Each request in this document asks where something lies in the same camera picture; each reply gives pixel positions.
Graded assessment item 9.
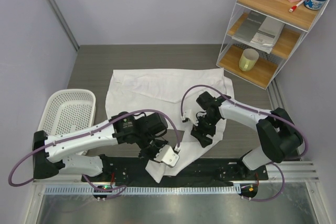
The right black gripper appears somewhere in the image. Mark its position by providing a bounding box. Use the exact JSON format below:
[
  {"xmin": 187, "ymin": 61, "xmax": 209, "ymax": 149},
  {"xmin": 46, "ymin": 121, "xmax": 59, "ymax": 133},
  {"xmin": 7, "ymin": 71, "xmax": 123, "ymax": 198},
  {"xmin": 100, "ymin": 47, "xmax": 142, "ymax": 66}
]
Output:
[{"xmin": 191, "ymin": 113, "xmax": 221, "ymax": 147}]

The white long sleeve shirt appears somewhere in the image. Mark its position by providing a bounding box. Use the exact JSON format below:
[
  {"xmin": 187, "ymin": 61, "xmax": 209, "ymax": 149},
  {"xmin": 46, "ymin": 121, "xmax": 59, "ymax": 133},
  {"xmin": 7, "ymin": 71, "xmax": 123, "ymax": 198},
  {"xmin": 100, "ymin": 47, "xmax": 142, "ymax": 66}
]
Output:
[{"xmin": 106, "ymin": 68, "xmax": 234, "ymax": 183}]

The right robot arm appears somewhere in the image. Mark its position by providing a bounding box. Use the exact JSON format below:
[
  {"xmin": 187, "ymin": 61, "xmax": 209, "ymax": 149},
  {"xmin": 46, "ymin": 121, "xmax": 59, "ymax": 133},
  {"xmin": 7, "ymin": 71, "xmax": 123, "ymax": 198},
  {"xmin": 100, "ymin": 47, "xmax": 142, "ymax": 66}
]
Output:
[{"xmin": 191, "ymin": 91, "xmax": 303, "ymax": 179}]

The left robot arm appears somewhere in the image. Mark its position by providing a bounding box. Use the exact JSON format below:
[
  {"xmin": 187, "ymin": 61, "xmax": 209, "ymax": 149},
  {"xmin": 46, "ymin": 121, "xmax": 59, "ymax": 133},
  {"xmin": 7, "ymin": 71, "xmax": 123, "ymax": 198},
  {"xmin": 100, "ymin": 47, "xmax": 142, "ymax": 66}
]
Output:
[{"xmin": 33, "ymin": 110, "xmax": 168, "ymax": 182}]

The light grey booklet stack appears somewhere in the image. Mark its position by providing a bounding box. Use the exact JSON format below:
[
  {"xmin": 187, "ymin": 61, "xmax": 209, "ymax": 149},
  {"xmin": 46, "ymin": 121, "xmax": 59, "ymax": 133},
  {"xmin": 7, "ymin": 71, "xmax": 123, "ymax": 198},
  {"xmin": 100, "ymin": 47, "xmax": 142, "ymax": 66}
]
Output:
[{"xmin": 250, "ymin": 17, "xmax": 285, "ymax": 53}]

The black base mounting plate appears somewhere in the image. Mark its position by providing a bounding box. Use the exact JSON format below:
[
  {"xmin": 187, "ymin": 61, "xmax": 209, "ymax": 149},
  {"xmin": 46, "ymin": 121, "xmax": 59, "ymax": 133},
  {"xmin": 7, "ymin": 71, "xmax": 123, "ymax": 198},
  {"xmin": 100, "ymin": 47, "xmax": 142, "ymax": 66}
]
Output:
[{"xmin": 88, "ymin": 155, "xmax": 268, "ymax": 188}]

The pale yellow cup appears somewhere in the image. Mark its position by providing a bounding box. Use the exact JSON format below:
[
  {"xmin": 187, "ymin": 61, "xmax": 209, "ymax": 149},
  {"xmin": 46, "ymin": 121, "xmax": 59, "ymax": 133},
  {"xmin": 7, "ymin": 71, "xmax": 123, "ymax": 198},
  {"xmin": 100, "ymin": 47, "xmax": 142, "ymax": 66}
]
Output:
[{"xmin": 238, "ymin": 48, "xmax": 259, "ymax": 71}]

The white perforated plastic basket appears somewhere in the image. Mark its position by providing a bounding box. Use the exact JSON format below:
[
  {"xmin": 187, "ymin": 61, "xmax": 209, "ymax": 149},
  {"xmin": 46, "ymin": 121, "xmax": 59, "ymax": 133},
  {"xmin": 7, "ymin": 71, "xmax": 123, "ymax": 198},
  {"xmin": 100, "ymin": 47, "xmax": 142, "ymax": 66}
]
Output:
[{"xmin": 37, "ymin": 89, "xmax": 96, "ymax": 135}]

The red white marker pen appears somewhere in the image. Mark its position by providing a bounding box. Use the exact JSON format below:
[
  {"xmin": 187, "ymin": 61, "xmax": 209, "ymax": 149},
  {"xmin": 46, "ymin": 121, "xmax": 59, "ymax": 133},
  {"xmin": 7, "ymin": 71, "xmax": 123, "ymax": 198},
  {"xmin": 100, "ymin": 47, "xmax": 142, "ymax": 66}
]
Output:
[{"xmin": 288, "ymin": 0, "xmax": 305, "ymax": 13}]

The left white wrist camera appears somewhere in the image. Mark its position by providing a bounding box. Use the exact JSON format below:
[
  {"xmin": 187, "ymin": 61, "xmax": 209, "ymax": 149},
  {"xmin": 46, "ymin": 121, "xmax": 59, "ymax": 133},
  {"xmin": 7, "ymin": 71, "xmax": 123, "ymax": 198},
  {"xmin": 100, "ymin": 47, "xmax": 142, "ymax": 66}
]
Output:
[{"xmin": 154, "ymin": 145, "xmax": 180, "ymax": 167}]

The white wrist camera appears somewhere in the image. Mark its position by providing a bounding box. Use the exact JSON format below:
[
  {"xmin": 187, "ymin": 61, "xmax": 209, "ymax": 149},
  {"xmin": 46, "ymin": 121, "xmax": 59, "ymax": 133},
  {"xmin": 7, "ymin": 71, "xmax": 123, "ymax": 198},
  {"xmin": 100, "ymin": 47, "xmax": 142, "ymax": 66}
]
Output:
[
  {"xmin": 154, "ymin": 145, "xmax": 180, "ymax": 167},
  {"xmin": 181, "ymin": 109, "xmax": 198, "ymax": 125}
]

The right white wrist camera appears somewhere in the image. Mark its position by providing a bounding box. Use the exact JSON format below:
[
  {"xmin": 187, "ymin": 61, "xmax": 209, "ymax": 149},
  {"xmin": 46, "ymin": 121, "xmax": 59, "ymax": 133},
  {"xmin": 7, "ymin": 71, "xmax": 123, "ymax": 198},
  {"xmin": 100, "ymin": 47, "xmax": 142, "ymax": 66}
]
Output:
[{"xmin": 181, "ymin": 109, "xmax": 198, "ymax": 125}]

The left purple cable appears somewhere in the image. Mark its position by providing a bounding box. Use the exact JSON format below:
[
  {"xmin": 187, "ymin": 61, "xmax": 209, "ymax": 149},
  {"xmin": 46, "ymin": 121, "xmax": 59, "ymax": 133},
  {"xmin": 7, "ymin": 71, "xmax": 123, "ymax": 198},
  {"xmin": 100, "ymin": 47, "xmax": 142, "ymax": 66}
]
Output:
[{"xmin": 8, "ymin": 109, "xmax": 182, "ymax": 204}]

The purple cable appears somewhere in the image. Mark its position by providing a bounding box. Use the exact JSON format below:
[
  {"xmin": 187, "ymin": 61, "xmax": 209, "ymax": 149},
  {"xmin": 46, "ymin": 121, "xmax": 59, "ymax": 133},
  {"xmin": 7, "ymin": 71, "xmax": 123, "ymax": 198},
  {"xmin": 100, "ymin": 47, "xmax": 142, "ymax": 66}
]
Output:
[
  {"xmin": 8, "ymin": 109, "xmax": 182, "ymax": 204},
  {"xmin": 180, "ymin": 84, "xmax": 309, "ymax": 204}
]

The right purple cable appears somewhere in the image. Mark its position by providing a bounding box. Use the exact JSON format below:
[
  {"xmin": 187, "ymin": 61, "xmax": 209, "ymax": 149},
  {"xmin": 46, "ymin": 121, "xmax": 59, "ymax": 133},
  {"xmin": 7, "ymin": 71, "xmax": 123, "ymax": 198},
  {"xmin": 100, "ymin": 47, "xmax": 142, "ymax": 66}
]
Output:
[{"xmin": 180, "ymin": 84, "xmax": 309, "ymax": 204}]

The slotted grey cable duct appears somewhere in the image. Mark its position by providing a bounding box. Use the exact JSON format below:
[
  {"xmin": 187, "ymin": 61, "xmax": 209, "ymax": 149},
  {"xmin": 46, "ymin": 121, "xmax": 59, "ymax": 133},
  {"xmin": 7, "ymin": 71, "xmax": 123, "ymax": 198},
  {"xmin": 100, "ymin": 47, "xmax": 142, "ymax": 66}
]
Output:
[{"xmin": 44, "ymin": 184, "xmax": 241, "ymax": 195}]

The white wire wooden shelf rack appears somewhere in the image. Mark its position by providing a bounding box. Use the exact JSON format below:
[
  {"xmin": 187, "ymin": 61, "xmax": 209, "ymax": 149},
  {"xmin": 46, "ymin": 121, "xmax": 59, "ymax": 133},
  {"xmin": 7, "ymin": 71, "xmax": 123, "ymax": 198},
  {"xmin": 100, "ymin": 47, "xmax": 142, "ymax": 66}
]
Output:
[{"xmin": 217, "ymin": 0, "xmax": 329, "ymax": 89}]

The grey wall corner strip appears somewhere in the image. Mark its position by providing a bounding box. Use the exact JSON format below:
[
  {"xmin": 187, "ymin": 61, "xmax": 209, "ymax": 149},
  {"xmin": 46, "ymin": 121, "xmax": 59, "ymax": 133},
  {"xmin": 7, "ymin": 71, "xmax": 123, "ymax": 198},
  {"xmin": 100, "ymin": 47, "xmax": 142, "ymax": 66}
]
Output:
[{"xmin": 46, "ymin": 0, "xmax": 80, "ymax": 51}]

